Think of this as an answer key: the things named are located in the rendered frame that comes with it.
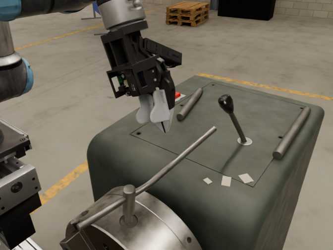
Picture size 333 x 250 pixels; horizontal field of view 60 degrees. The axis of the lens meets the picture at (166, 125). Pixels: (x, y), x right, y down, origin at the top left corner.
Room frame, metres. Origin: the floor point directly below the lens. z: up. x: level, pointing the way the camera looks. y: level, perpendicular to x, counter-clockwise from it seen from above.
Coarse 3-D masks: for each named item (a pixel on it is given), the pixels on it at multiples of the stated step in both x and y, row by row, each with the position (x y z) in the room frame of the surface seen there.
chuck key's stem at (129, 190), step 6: (126, 186) 0.38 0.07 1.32; (132, 186) 0.38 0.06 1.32; (126, 192) 0.37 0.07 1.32; (132, 192) 0.37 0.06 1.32; (126, 198) 0.37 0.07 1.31; (132, 198) 0.37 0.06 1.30; (126, 204) 0.37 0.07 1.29; (132, 204) 0.37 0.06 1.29; (126, 210) 0.37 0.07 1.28; (132, 210) 0.37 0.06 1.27; (126, 216) 0.37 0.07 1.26; (126, 222) 0.37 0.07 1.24
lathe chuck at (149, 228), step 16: (96, 208) 0.43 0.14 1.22; (144, 208) 0.41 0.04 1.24; (96, 224) 0.37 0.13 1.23; (112, 224) 0.37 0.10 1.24; (144, 224) 0.37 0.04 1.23; (160, 224) 0.38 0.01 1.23; (96, 240) 0.37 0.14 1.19; (112, 240) 0.34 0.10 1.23; (128, 240) 0.34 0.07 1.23; (144, 240) 0.34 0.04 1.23; (160, 240) 0.35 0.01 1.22; (176, 240) 0.36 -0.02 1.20
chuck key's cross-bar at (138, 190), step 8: (216, 128) 0.53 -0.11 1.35; (208, 136) 0.51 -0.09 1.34; (192, 144) 0.49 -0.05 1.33; (184, 152) 0.47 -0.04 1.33; (176, 160) 0.45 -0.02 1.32; (168, 168) 0.44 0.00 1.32; (160, 176) 0.42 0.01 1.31; (144, 184) 0.40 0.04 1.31; (152, 184) 0.41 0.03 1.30; (136, 192) 0.38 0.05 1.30; (120, 200) 0.36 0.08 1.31; (104, 208) 0.34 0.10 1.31; (112, 208) 0.35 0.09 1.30; (96, 216) 0.33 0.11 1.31; (80, 224) 0.31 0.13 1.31; (88, 224) 0.31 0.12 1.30
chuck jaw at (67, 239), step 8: (72, 224) 0.42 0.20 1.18; (72, 232) 0.40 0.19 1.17; (80, 232) 0.39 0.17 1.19; (64, 240) 0.38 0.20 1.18; (72, 240) 0.37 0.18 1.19; (80, 240) 0.38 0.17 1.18; (88, 240) 0.38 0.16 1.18; (64, 248) 0.37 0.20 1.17; (72, 248) 0.36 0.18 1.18; (80, 248) 0.37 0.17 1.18; (88, 248) 0.37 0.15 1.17
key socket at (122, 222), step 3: (123, 216) 0.39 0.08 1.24; (132, 216) 0.39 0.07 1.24; (120, 219) 0.38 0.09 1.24; (123, 219) 0.38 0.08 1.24; (132, 219) 0.38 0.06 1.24; (135, 219) 0.38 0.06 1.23; (120, 222) 0.38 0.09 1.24; (123, 222) 0.38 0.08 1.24; (132, 222) 0.38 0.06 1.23; (135, 222) 0.38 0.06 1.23; (123, 225) 0.37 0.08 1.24; (126, 225) 0.37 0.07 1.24; (129, 225) 0.37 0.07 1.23; (132, 225) 0.37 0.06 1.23; (135, 225) 0.37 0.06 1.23; (126, 228) 0.36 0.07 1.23; (129, 228) 0.36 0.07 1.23
